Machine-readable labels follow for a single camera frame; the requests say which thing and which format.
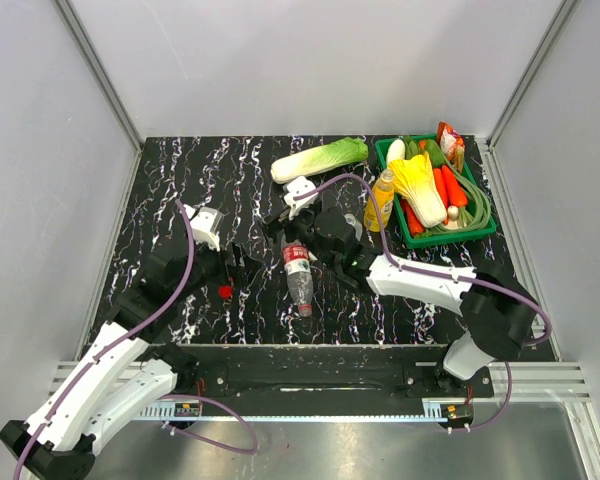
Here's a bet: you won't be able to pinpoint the toy white radish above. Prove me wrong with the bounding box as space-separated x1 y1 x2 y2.
385 138 406 164

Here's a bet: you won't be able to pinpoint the red-label soda bottle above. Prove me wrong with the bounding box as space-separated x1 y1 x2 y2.
282 240 313 318

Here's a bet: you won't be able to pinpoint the red snack packet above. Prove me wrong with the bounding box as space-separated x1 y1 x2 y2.
436 122 465 161

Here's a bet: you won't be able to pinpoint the toy orange carrot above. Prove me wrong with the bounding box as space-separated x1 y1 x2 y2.
433 165 469 208

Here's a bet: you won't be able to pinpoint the yellow juice bottle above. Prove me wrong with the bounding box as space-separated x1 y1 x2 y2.
363 168 395 233

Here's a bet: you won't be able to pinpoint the toy green beans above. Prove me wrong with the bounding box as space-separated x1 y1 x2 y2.
404 136 491 236

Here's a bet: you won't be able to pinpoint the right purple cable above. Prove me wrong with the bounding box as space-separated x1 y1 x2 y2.
294 174 554 434

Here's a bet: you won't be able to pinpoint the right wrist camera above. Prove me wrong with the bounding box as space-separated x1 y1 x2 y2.
283 176 318 220

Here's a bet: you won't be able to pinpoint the toy napa cabbage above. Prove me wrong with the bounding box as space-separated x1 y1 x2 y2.
270 137 369 184

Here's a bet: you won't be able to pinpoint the purple cable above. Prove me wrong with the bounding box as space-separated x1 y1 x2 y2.
294 174 554 434
12 199 259 480

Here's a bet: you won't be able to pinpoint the clear blue-cap water bottle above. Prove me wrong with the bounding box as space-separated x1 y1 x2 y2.
344 213 363 242

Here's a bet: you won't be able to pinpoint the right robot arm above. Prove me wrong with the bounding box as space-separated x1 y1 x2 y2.
260 208 537 396

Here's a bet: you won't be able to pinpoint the green plastic basket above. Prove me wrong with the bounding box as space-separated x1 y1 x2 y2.
373 133 496 249

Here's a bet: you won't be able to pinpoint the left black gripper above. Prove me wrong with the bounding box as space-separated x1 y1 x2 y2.
173 232 263 302

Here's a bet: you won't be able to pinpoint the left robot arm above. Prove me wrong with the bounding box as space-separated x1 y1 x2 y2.
0 240 261 479

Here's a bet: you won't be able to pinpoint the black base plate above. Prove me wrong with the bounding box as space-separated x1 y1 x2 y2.
155 345 494 421

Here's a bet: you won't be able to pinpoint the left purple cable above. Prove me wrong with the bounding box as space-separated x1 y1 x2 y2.
12 199 259 480

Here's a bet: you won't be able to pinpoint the red bottle cap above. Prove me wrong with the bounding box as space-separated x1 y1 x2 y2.
218 285 233 300

